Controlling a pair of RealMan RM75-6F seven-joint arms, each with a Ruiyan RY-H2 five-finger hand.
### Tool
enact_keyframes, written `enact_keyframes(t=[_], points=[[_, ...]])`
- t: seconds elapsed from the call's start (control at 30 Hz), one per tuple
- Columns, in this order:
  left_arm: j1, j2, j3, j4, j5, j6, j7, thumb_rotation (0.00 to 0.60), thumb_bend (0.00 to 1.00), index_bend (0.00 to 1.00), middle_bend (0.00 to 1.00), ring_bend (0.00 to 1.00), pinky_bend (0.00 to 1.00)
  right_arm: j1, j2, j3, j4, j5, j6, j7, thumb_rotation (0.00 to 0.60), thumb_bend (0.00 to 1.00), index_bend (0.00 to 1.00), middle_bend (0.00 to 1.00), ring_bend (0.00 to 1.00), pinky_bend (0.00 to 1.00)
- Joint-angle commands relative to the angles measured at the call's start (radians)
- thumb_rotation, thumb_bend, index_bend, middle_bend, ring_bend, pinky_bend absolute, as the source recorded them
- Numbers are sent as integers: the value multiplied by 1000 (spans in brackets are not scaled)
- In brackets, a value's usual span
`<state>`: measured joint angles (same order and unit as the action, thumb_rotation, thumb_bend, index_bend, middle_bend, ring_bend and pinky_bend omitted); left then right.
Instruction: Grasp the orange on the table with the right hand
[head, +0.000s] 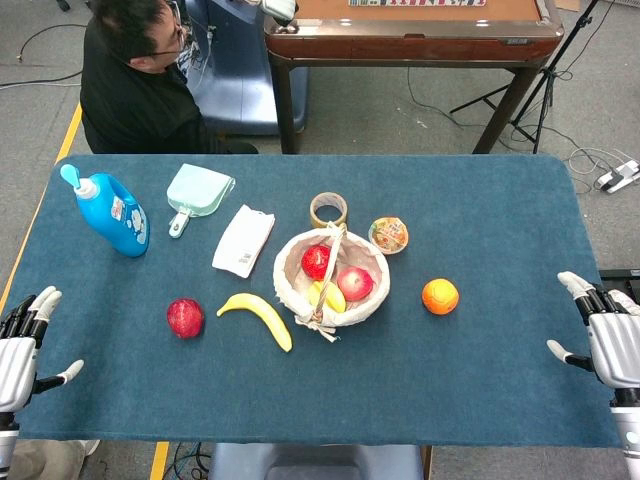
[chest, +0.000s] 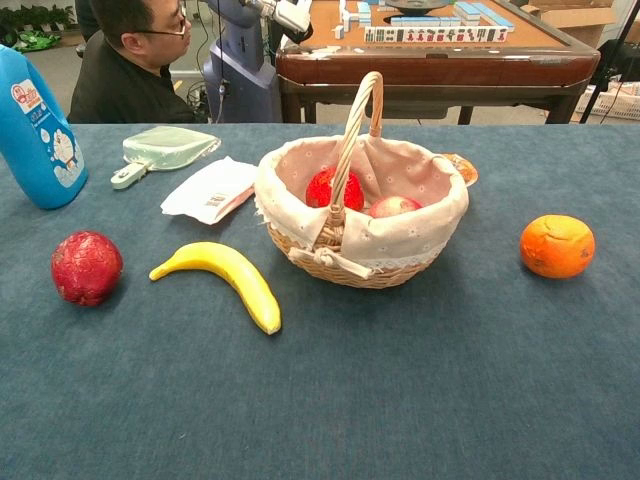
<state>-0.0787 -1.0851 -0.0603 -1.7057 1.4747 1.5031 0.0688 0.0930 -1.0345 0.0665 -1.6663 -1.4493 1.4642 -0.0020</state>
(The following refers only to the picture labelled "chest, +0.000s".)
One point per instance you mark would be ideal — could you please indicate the blue table cloth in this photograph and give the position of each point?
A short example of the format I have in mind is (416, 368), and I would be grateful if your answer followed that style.
(320, 375)

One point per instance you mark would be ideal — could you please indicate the man in black shirt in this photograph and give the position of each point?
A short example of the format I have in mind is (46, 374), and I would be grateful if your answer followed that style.
(130, 75)

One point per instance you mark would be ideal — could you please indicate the white plastic packet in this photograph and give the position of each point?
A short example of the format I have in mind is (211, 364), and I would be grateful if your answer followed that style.
(210, 192)

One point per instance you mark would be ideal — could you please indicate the orange snack packet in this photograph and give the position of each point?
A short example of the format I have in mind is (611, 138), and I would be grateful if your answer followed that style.
(465, 167)

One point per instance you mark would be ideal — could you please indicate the wicker basket with cloth liner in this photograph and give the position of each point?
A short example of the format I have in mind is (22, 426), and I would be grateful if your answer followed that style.
(400, 240)

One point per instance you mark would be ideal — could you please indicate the pale red apple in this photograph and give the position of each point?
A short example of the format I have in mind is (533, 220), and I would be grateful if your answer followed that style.
(395, 206)

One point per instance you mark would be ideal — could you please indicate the green potted plants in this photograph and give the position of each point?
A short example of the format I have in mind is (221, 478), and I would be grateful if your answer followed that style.
(35, 25)

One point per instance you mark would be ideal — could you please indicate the blue detergent bottle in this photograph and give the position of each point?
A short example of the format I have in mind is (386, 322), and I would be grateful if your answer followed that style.
(35, 145)

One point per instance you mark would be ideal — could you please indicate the cardboard box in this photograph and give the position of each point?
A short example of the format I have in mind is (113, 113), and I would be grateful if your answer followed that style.
(575, 17)

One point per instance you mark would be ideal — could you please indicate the bright red strawberry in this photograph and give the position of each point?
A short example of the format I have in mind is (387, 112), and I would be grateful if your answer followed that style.
(355, 192)

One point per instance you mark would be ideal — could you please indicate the blue white background robot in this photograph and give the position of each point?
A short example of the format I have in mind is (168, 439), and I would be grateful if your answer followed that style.
(250, 65)

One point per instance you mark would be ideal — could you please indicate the black tripod stand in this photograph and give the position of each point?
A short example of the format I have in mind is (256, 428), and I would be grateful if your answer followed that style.
(612, 60)

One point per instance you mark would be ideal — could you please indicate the white plastic crate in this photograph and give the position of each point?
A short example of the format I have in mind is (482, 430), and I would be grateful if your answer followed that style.
(612, 102)

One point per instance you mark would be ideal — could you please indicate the brown mahjong table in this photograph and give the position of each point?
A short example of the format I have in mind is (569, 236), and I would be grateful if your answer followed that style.
(435, 65)

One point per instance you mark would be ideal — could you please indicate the dark red apple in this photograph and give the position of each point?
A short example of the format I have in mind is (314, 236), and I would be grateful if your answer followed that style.
(86, 268)

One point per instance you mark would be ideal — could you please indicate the orange fruit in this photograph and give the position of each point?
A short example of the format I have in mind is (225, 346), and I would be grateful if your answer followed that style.
(557, 246)

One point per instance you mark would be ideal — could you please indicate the yellow banana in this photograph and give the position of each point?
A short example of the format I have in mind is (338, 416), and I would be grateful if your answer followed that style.
(235, 272)

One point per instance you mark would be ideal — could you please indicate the row of mahjong tiles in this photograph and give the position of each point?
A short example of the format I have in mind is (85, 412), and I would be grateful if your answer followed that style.
(435, 34)

